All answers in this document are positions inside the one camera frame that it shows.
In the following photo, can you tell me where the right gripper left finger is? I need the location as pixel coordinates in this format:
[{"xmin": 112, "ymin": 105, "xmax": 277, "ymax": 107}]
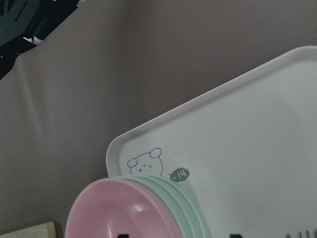
[{"xmin": 117, "ymin": 233, "xmax": 130, "ymax": 238}]

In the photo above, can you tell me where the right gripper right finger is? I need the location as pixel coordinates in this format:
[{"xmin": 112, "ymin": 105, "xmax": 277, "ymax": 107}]
[{"xmin": 229, "ymin": 233, "xmax": 246, "ymax": 238}]

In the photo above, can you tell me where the small pink bowl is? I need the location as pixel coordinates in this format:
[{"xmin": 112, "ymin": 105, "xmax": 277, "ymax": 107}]
[{"xmin": 64, "ymin": 178, "xmax": 182, "ymax": 238}]

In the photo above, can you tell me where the green bowl stack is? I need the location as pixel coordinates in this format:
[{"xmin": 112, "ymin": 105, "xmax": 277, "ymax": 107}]
[{"xmin": 116, "ymin": 174, "xmax": 211, "ymax": 238}]

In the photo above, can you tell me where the wooden cutting board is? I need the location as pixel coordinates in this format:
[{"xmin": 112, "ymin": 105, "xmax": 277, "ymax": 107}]
[{"xmin": 0, "ymin": 222, "xmax": 57, "ymax": 238}]

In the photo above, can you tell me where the cream serving tray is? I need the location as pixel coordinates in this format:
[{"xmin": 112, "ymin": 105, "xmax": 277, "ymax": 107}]
[{"xmin": 106, "ymin": 46, "xmax": 317, "ymax": 238}]

